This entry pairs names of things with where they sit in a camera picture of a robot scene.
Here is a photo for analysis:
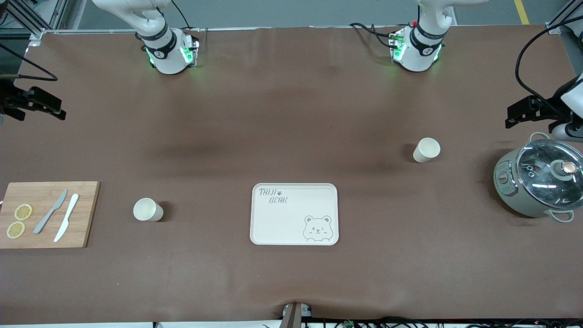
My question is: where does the white IKEA cup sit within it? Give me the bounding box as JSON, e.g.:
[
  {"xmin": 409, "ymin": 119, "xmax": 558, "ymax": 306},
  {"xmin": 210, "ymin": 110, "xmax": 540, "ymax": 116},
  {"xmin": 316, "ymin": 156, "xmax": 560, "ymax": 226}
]
[
  {"xmin": 133, "ymin": 198, "xmax": 164, "ymax": 222},
  {"xmin": 413, "ymin": 138, "xmax": 441, "ymax": 164}
]

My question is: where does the cream bear print tray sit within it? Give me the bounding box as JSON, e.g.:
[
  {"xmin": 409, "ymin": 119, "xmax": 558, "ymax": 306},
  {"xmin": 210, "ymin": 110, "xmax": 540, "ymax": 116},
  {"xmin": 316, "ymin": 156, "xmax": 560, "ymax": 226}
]
[{"xmin": 250, "ymin": 183, "xmax": 339, "ymax": 246}]

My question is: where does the glass pot lid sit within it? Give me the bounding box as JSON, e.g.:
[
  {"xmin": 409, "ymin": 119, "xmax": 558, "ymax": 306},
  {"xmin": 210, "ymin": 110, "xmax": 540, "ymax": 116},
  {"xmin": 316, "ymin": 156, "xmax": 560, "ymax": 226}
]
[{"xmin": 516, "ymin": 139, "xmax": 583, "ymax": 211}]

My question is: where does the green electric cooking pot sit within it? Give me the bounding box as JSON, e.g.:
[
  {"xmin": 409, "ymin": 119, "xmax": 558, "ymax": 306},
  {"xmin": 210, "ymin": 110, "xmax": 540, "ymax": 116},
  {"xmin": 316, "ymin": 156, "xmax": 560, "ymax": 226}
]
[{"xmin": 493, "ymin": 132, "xmax": 583, "ymax": 223}]

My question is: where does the grey plastic knife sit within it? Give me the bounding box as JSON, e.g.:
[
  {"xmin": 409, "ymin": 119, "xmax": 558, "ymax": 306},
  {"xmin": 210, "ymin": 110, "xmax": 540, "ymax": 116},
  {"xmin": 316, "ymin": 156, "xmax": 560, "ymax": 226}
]
[{"xmin": 33, "ymin": 189, "xmax": 68, "ymax": 235}]

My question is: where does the white plastic knife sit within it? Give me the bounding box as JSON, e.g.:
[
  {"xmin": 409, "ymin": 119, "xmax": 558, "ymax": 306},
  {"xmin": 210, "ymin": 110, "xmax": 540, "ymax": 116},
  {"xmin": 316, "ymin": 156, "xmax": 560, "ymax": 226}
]
[{"xmin": 54, "ymin": 194, "xmax": 80, "ymax": 243}]

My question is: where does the bamboo cutting board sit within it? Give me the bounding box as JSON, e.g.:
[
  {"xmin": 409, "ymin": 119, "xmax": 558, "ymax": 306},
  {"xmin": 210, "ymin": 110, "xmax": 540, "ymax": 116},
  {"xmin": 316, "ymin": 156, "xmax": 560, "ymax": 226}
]
[{"xmin": 0, "ymin": 181, "xmax": 100, "ymax": 249}]

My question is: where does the brown table mat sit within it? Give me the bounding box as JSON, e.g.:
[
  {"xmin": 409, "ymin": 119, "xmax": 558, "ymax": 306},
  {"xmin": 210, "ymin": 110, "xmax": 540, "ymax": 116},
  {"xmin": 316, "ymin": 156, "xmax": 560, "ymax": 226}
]
[{"xmin": 0, "ymin": 25, "xmax": 583, "ymax": 325}]

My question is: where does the grey table edge clamp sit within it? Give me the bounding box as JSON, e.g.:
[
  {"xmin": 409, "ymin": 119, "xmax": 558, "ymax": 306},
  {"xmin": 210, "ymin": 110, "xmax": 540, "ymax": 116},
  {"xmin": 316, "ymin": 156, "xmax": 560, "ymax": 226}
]
[{"xmin": 281, "ymin": 302, "xmax": 313, "ymax": 328}]

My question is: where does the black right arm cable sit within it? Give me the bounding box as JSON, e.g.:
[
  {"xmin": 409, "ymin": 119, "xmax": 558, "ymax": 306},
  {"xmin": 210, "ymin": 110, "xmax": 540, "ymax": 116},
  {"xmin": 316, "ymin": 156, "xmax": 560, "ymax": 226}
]
[{"xmin": 0, "ymin": 43, "xmax": 59, "ymax": 82}]

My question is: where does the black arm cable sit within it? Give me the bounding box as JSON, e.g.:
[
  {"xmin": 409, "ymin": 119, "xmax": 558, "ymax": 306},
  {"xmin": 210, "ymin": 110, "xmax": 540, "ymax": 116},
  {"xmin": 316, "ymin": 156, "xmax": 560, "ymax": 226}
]
[
  {"xmin": 515, "ymin": 16, "xmax": 583, "ymax": 114},
  {"xmin": 0, "ymin": 43, "xmax": 59, "ymax": 82}
]

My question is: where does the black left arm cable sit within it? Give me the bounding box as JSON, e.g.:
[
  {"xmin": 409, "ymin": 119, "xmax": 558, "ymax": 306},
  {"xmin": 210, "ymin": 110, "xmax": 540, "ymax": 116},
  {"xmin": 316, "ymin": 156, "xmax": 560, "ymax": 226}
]
[{"xmin": 515, "ymin": 16, "xmax": 583, "ymax": 114}]

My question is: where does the aluminium frame profile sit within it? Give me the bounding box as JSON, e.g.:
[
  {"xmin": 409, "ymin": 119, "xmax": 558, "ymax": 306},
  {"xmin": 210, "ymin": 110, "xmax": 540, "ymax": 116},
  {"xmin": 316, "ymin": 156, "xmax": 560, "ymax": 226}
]
[
  {"xmin": 546, "ymin": 0, "xmax": 583, "ymax": 35},
  {"xmin": 0, "ymin": 0, "xmax": 70, "ymax": 44}
]

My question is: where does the black base cable bundle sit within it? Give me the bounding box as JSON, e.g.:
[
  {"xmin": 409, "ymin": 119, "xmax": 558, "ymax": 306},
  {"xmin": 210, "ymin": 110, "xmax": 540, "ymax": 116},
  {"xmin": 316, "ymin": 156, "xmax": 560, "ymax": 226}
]
[{"xmin": 349, "ymin": 22, "xmax": 402, "ymax": 49}]

